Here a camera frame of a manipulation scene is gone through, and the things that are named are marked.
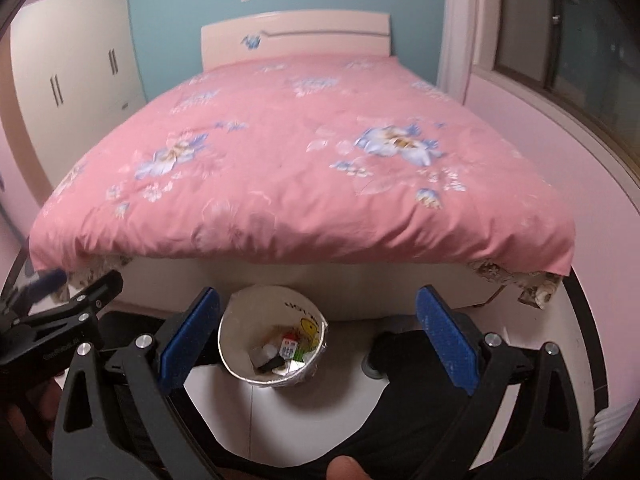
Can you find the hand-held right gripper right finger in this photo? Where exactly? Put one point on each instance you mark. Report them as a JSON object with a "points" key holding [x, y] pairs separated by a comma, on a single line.
{"points": [[447, 340]]}

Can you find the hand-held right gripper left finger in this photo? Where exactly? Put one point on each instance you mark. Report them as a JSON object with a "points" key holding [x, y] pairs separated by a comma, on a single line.
{"points": [[190, 340]]}

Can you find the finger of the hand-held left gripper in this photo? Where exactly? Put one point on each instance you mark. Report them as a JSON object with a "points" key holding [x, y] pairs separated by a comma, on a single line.
{"points": [[42, 285], [85, 302]]}

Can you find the white wastebasket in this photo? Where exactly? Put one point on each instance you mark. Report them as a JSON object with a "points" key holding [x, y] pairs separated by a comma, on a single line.
{"points": [[240, 320]]}

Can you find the clear plastic cup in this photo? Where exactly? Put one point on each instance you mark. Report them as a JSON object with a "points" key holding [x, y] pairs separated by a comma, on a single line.
{"points": [[261, 355]]}

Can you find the black foam cylinder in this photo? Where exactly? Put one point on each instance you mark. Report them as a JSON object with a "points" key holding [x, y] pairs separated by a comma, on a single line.
{"points": [[270, 365]]}

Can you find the red and white box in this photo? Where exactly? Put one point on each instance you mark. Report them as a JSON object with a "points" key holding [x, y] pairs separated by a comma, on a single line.
{"points": [[288, 349]]}

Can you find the bright green plastic block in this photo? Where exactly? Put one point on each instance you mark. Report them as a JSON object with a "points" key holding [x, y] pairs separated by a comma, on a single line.
{"points": [[300, 356]]}

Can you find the person's left hand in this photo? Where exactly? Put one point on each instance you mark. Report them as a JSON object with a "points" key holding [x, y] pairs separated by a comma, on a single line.
{"points": [[40, 410]]}

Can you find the person's right hand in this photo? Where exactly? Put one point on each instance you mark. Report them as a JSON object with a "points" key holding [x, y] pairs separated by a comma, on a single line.
{"points": [[347, 467]]}

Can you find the person's black pants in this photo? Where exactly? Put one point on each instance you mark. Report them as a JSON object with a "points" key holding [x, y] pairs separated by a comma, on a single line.
{"points": [[400, 410]]}

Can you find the white bed base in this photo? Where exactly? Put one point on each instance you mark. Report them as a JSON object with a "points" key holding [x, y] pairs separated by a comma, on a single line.
{"points": [[350, 290]]}

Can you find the white radiator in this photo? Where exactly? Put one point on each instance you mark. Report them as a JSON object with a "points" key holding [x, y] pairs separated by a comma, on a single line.
{"points": [[610, 435]]}

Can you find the pink floral blanket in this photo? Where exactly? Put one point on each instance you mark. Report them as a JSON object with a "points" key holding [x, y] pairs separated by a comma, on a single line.
{"points": [[300, 185]]}

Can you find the white wardrobe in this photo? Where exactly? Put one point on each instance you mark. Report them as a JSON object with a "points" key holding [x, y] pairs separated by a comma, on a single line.
{"points": [[75, 60]]}

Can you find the pale curtain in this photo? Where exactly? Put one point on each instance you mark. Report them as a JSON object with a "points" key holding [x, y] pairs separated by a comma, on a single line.
{"points": [[465, 25]]}

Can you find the white bed headboard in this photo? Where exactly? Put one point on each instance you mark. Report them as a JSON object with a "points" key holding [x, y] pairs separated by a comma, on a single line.
{"points": [[320, 45]]}

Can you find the window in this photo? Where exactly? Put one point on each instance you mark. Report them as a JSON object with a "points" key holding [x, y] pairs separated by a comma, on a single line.
{"points": [[590, 35]]}

